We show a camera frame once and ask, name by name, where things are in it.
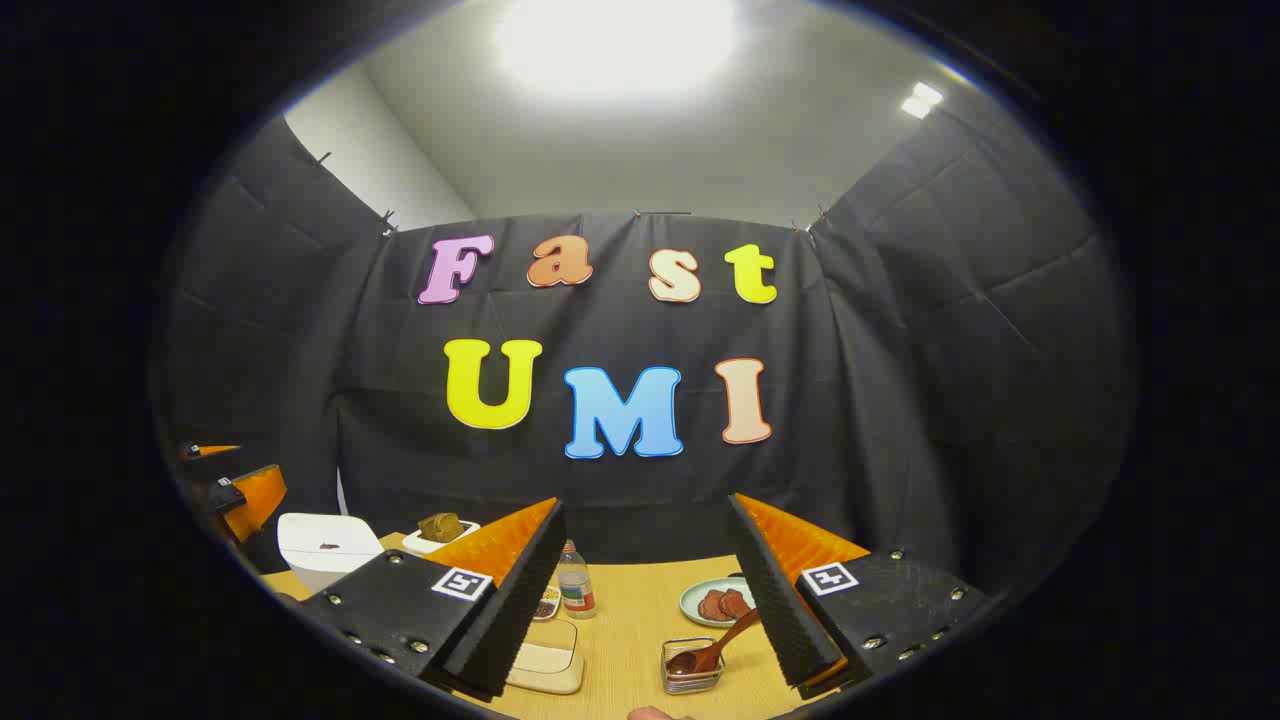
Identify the white rice cooker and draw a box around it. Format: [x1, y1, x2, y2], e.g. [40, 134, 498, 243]
[277, 512, 386, 593]

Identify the large ceiling light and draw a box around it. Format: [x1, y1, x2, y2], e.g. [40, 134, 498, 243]
[492, 0, 741, 101]

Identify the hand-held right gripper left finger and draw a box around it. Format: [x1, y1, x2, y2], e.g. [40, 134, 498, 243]
[298, 497, 568, 703]

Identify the pale green plate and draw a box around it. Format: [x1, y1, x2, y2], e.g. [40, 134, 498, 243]
[680, 577, 758, 629]

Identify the clear chopstick holder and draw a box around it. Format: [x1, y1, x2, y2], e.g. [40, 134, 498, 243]
[661, 637, 727, 696]

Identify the brown wooden spoon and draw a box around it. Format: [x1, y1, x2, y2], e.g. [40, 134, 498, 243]
[667, 608, 763, 677]

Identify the black backdrop cloth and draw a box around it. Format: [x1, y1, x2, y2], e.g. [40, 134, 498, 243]
[150, 95, 1136, 601]

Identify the clear plastic water bottle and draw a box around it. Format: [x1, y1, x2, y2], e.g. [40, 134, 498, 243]
[557, 540, 598, 620]

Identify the clear rice container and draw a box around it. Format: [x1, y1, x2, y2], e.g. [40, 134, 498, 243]
[505, 618, 587, 696]

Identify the white toaster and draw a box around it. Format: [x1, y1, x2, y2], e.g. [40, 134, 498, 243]
[402, 520, 481, 558]

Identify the small ceiling light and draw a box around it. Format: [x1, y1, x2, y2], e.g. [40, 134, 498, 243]
[900, 80, 945, 121]

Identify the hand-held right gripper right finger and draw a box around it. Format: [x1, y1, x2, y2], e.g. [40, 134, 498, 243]
[727, 492, 1001, 701]

